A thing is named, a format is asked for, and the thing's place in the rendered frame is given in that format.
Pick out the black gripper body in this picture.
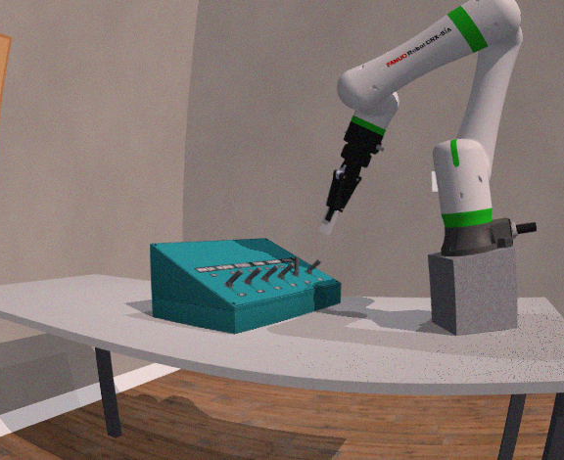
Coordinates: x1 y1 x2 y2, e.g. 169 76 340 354
341 144 372 182

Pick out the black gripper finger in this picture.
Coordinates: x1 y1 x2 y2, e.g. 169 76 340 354
329 172 361 235
318 165 355 235

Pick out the teal switch console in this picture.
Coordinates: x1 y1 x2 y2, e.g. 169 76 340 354
150 238 341 334

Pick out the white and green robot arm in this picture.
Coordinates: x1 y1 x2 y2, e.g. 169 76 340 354
337 0 537 256

